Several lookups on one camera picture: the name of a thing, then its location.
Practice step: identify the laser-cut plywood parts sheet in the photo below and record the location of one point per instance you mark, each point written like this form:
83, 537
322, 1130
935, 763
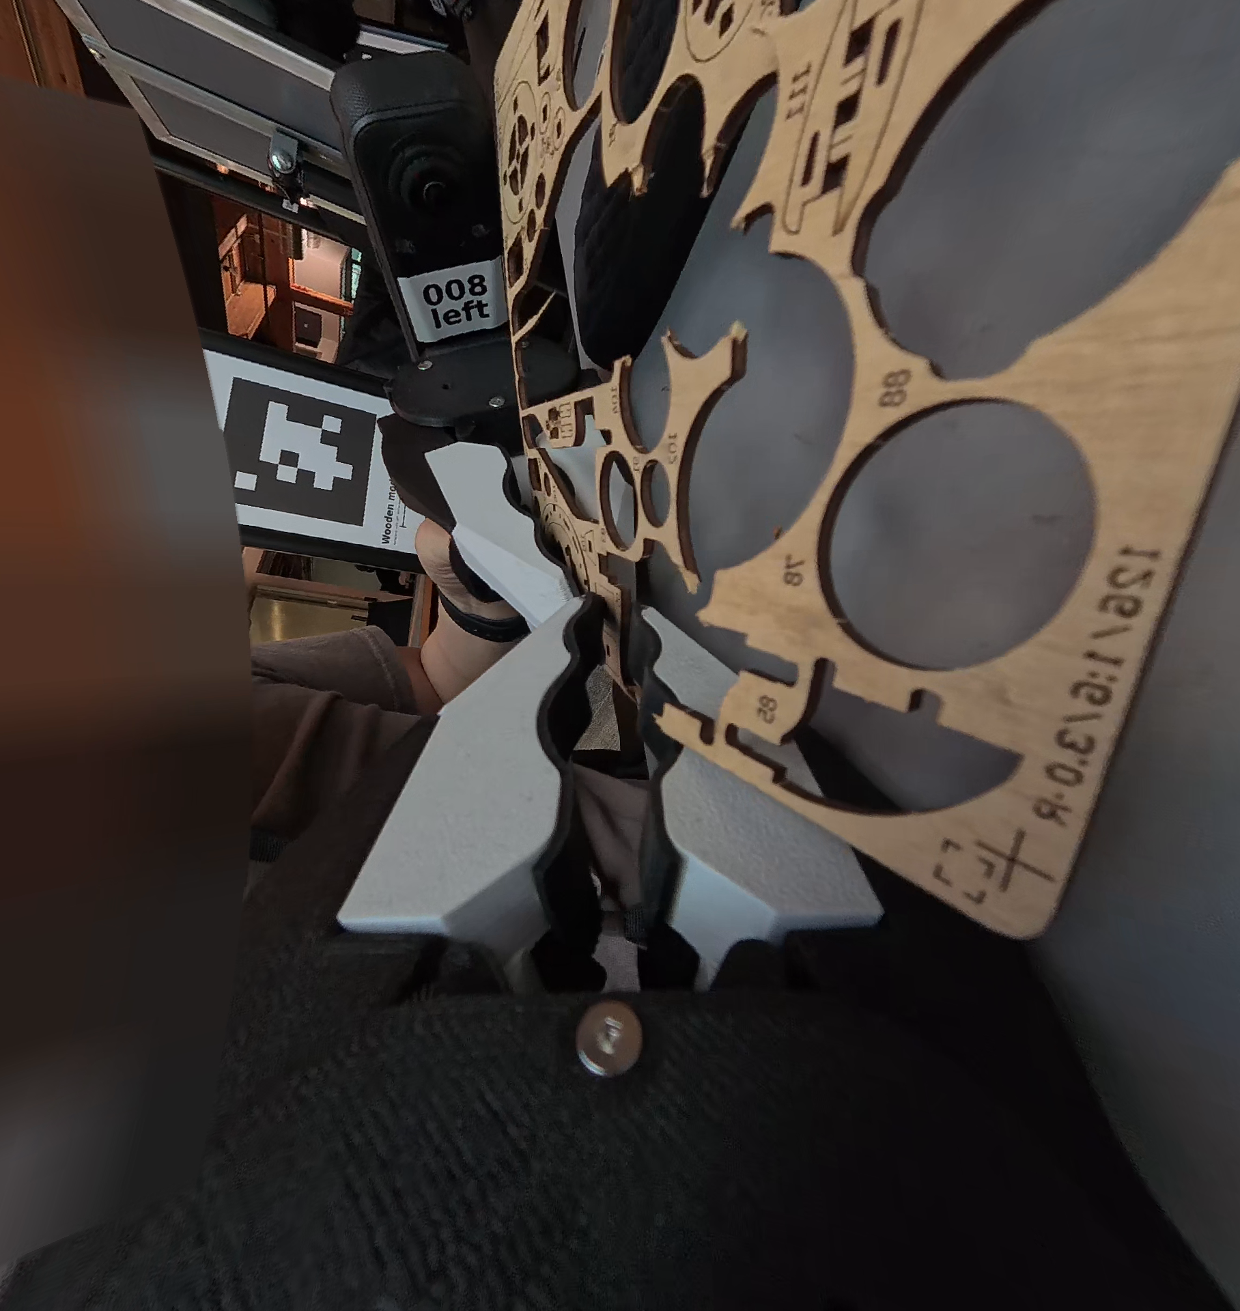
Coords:
1143, 410
527, 51

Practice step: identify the aluminium frame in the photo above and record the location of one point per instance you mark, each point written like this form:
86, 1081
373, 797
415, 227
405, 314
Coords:
219, 81

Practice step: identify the person's left hand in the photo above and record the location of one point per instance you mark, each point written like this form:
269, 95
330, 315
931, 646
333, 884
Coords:
439, 574

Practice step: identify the black white marker board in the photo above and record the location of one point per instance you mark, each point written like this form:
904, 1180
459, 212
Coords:
292, 450

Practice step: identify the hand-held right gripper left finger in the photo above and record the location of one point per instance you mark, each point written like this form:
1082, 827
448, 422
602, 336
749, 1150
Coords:
455, 809

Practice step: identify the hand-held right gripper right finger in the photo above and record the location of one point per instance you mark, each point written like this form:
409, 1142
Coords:
753, 865

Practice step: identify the person's left forearm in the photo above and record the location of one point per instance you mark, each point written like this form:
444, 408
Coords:
333, 718

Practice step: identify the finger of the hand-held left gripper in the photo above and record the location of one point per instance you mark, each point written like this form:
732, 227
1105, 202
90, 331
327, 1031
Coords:
476, 481

